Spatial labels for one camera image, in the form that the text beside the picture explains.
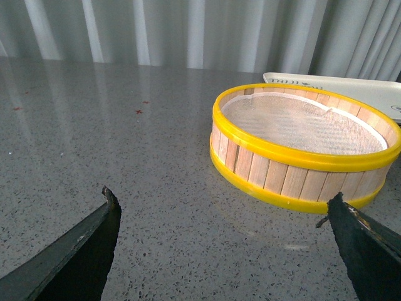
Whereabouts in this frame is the cream rectangular tray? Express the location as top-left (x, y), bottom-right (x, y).
top-left (263, 72), bottom-right (400, 124)

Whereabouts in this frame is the white steamer liner cloth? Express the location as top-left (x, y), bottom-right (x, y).
top-left (221, 92), bottom-right (388, 155)

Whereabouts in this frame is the grey pleated curtain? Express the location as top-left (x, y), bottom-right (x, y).
top-left (1, 1), bottom-right (400, 82)

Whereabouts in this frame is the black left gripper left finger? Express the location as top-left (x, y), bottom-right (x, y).
top-left (1, 187), bottom-right (122, 300)

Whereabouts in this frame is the bamboo steamer with yellow rims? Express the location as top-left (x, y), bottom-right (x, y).
top-left (210, 83), bottom-right (400, 214)

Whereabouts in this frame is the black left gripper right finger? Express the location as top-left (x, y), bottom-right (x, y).
top-left (316, 192), bottom-right (400, 300)

